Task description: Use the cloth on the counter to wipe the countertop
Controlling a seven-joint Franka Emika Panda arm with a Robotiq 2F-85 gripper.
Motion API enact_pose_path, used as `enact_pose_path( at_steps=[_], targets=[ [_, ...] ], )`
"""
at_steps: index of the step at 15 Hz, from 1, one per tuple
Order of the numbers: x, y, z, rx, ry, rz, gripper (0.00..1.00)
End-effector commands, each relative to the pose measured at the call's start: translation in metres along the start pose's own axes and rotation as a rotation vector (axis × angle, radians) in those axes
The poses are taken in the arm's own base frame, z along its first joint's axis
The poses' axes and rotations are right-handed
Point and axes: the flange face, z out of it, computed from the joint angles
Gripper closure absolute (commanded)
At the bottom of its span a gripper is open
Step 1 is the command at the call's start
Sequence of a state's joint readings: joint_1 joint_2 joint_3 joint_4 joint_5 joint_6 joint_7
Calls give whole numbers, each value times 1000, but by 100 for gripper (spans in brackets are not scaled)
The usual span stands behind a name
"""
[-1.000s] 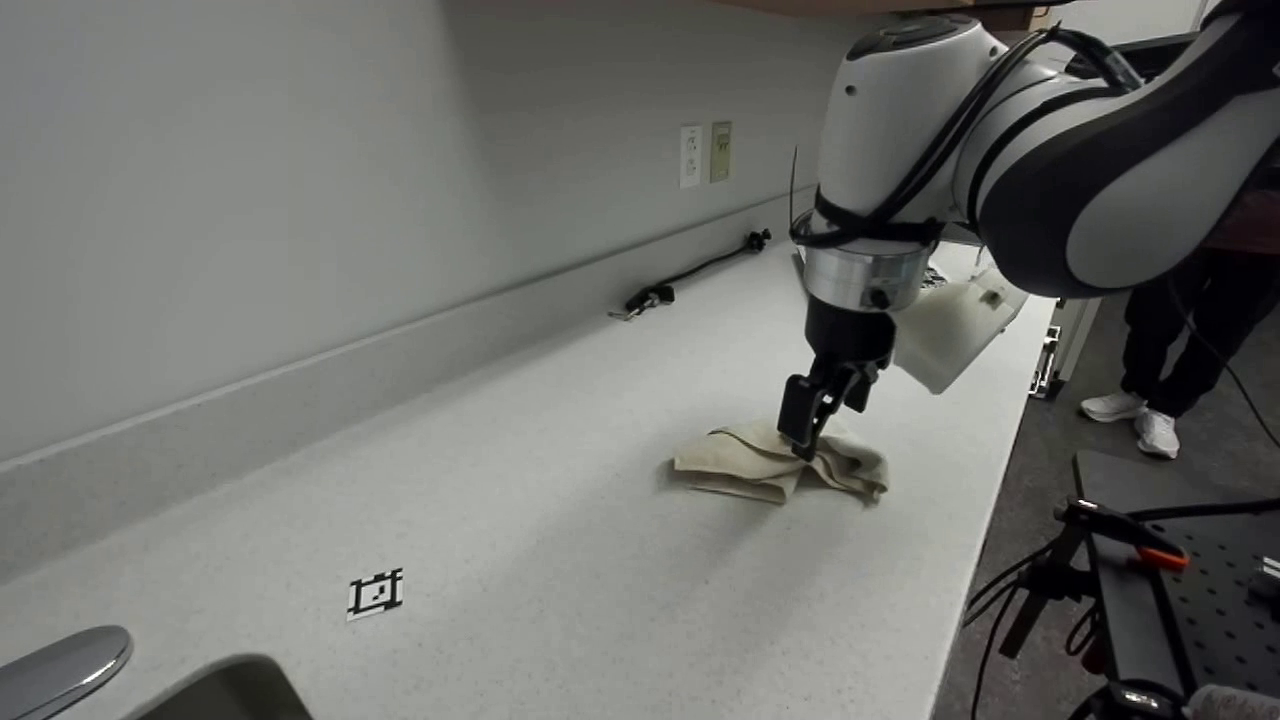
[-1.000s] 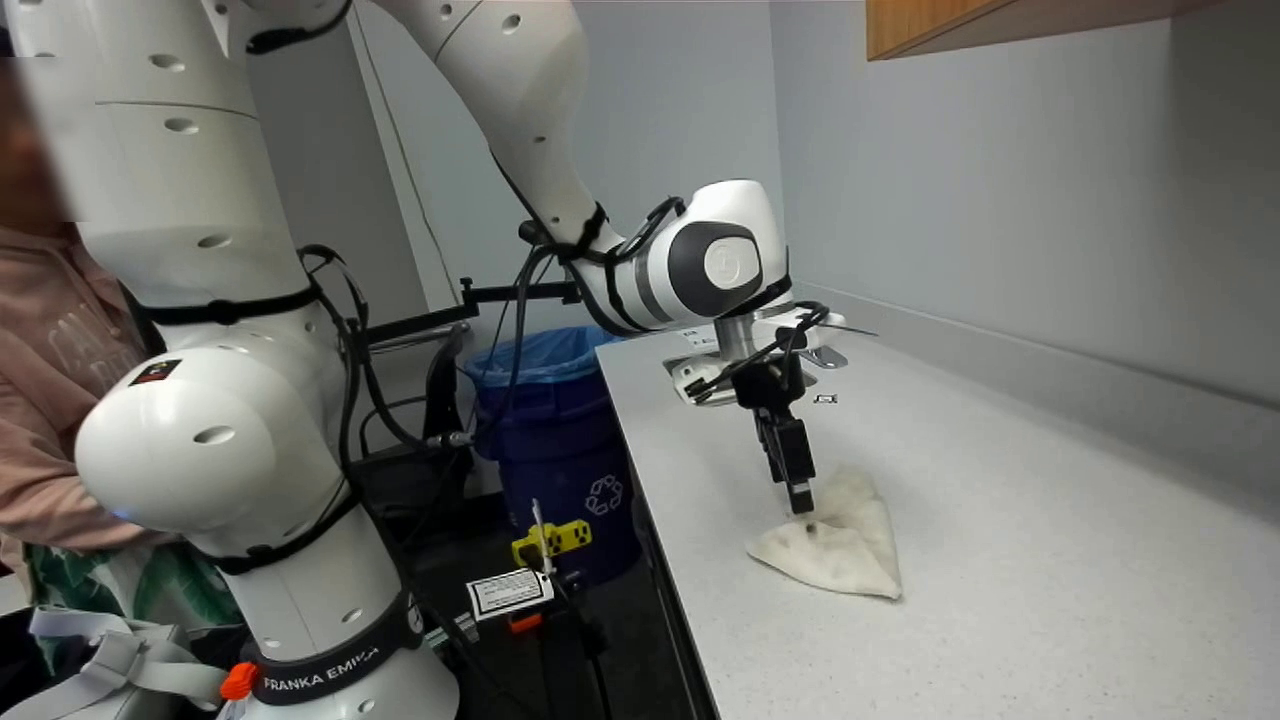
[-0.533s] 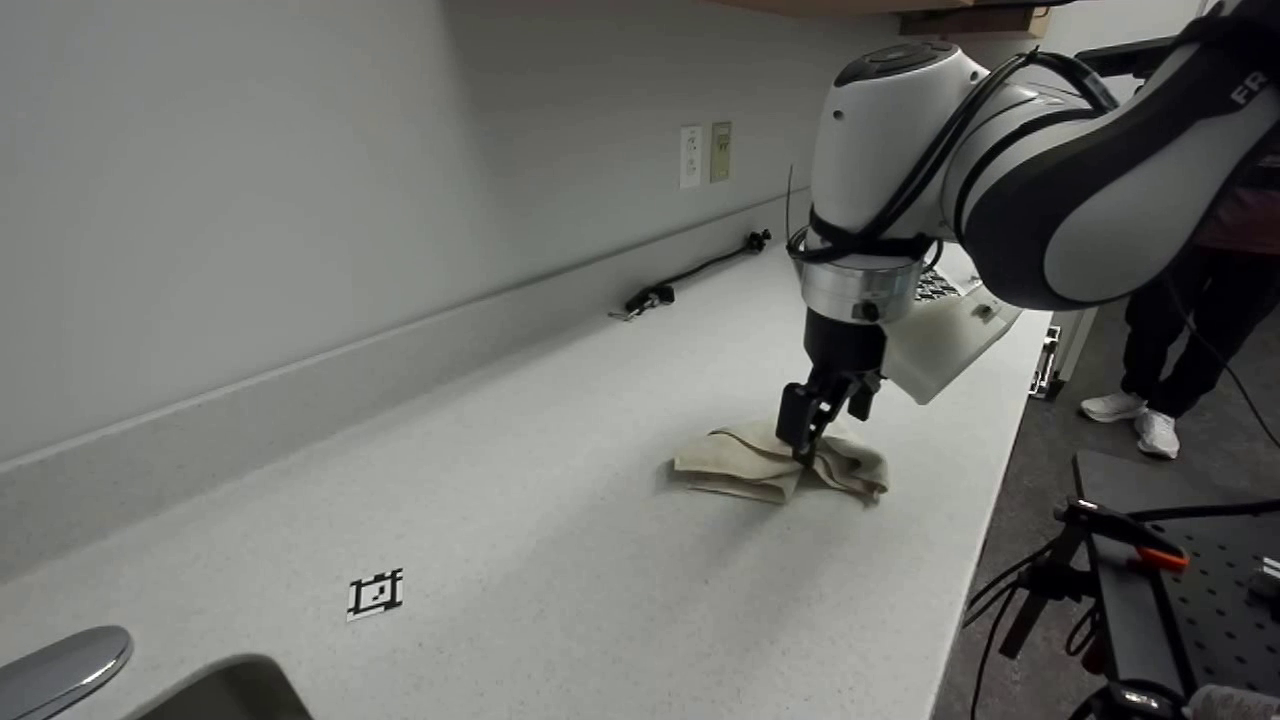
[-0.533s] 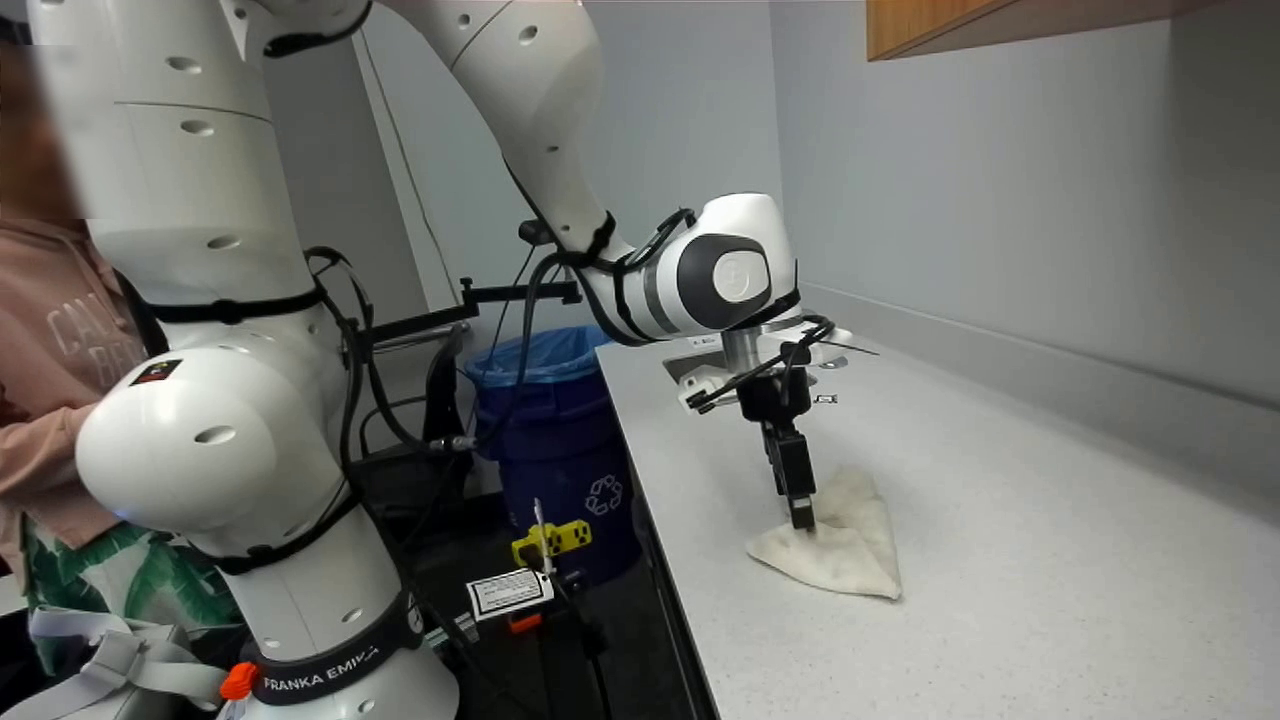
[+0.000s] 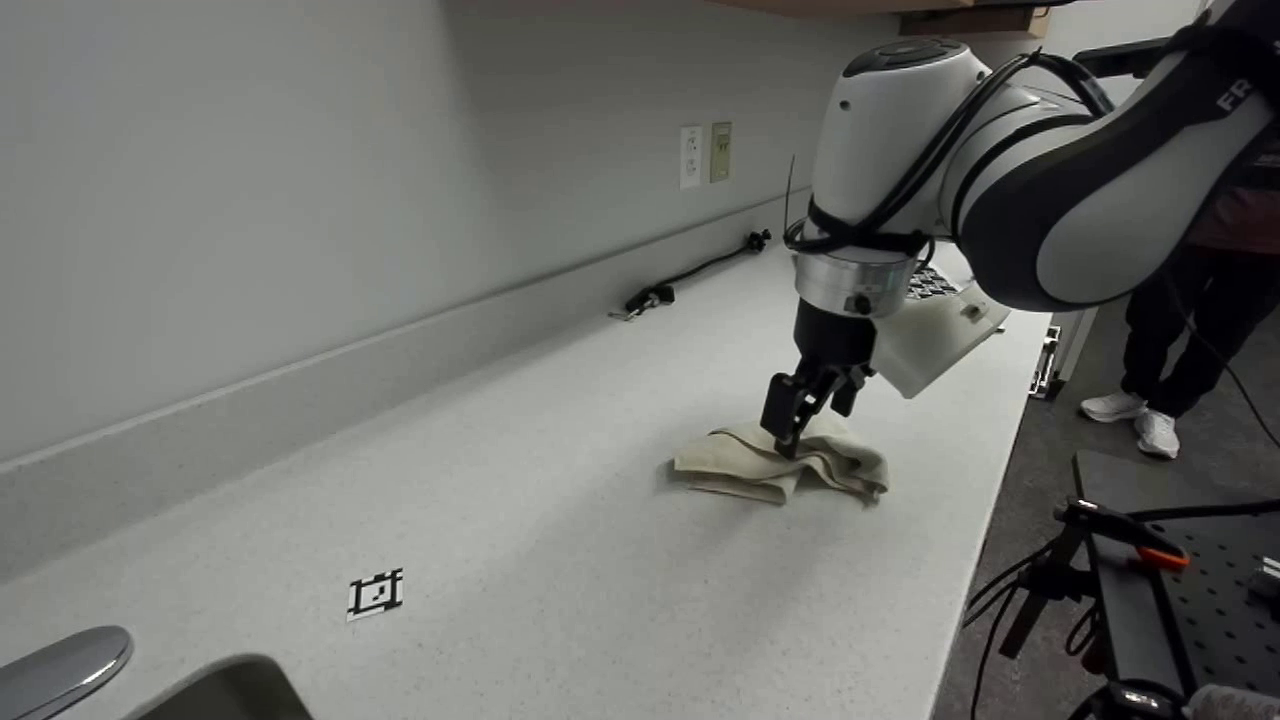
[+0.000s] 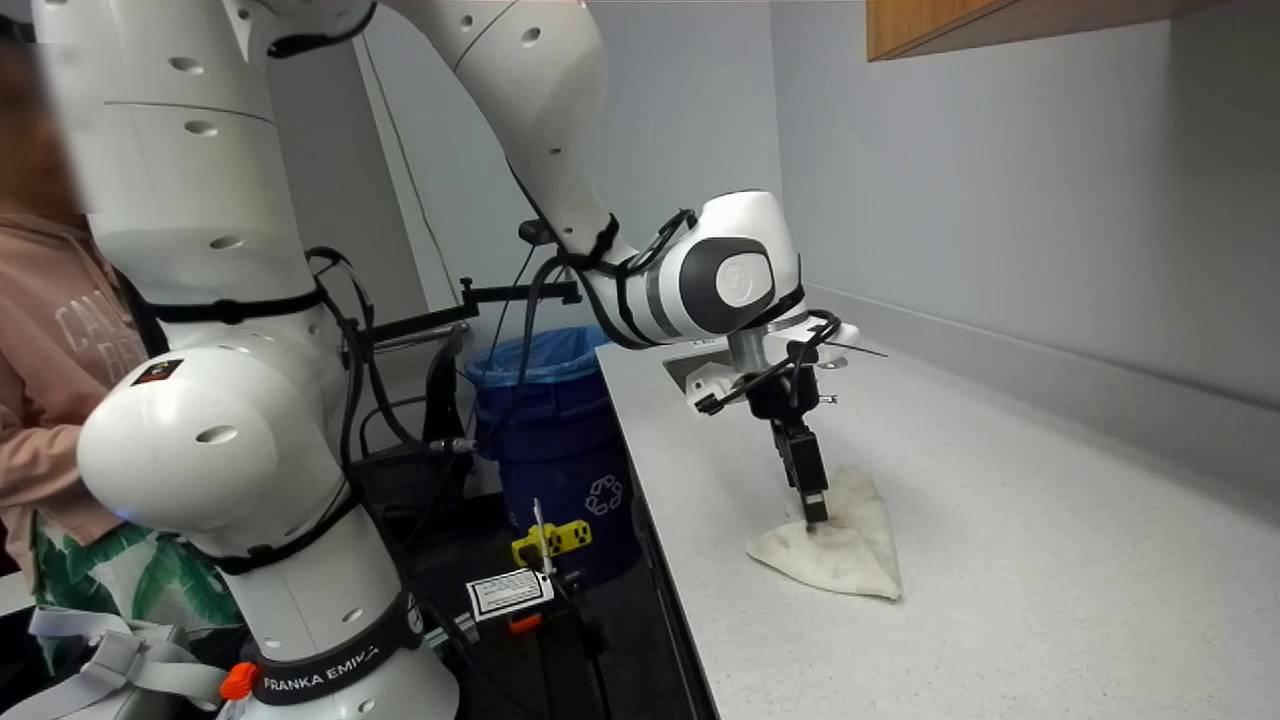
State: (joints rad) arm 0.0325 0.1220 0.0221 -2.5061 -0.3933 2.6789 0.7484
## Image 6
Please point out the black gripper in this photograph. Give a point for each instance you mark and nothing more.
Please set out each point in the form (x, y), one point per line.
(790, 393)

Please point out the beige wiping cloth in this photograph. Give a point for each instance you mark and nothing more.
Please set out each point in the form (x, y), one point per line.
(843, 555)

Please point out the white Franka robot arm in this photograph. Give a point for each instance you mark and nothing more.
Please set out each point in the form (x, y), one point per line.
(201, 440)

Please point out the steel sink basin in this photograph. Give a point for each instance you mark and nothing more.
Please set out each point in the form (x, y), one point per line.
(694, 379)

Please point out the blue recycling bin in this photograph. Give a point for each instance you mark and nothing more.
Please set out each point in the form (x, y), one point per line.
(555, 427)

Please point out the yellow clamp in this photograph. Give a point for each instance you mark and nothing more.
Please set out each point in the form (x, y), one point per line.
(548, 542)

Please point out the white label tag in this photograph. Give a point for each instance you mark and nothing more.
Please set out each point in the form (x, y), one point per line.
(505, 594)

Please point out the orange knob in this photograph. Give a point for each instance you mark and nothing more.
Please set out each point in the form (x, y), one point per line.
(237, 681)

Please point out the green patterned fabric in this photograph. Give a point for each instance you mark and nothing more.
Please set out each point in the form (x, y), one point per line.
(144, 584)

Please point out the standing person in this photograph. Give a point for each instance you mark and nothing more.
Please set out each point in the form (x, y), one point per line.
(54, 361)

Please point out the small black camera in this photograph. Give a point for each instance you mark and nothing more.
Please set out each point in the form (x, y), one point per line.
(535, 233)

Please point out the wooden wall cabinet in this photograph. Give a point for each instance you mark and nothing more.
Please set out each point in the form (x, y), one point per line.
(935, 22)

